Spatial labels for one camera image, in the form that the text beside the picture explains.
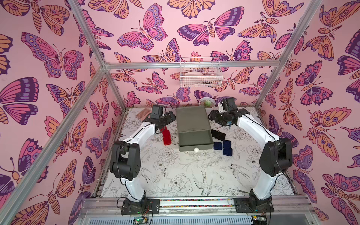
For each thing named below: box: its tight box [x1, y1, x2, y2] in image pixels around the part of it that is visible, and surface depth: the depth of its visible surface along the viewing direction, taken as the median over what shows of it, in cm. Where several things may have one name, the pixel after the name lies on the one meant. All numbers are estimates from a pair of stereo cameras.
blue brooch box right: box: [222, 139, 232, 149], surface depth 99 cm
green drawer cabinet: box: [175, 105, 214, 153], surface depth 85 cm
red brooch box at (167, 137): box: [160, 125, 172, 145], surface depth 102 cm
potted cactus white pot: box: [198, 96, 217, 109], surface depth 111 cm
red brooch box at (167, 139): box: [162, 134, 172, 146], surface depth 102 cm
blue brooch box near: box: [223, 147, 233, 157], surface depth 96 cm
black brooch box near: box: [217, 131, 226, 141], surface depth 102 cm
